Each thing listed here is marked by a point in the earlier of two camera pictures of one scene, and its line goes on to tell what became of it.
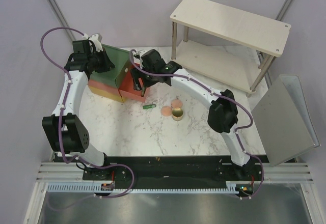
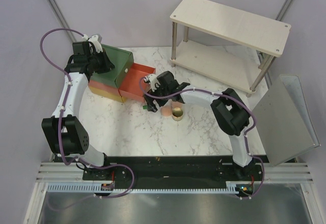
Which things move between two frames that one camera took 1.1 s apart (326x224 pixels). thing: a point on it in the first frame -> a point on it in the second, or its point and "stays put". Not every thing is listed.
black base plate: (174, 172) stays put
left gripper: (108, 65) stays put
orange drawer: (126, 88) stays put
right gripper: (136, 73) -> (151, 106)
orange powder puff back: (177, 103) stays put
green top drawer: (119, 57) -> (125, 70)
